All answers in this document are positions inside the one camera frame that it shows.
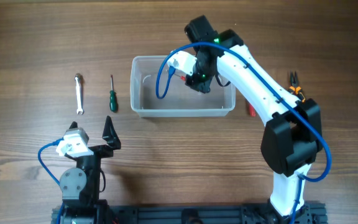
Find small silver wrench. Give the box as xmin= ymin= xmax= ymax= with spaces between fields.
xmin=75 ymin=73 xmax=84 ymax=115

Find blue right camera cable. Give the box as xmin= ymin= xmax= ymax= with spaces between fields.
xmin=155 ymin=41 xmax=333 ymax=224

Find orange black needle-nose pliers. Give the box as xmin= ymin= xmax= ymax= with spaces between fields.
xmin=288 ymin=72 xmax=306 ymax=103

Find clear plastic container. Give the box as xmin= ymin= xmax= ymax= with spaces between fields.
xmin=131 ymin=55 xmax=236 ymax=118

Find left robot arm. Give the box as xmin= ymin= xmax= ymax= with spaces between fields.
xmin=51 ymin=116 xmax=121 ymax=224

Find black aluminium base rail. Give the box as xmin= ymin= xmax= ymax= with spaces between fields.
xmin=51 ymin=203 xmax=327 ymax=224

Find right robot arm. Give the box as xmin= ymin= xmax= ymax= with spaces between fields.
xmin=176 ymin=16 xmax=323 ymax=223

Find red handled cutting pliers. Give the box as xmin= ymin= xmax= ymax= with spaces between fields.
xmin=248 ymin=103 xmax=256 ymax=117

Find green handled screwdriver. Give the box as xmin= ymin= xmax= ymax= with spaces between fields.
xmin=109 ymin=75 xmax=118 ymax=113

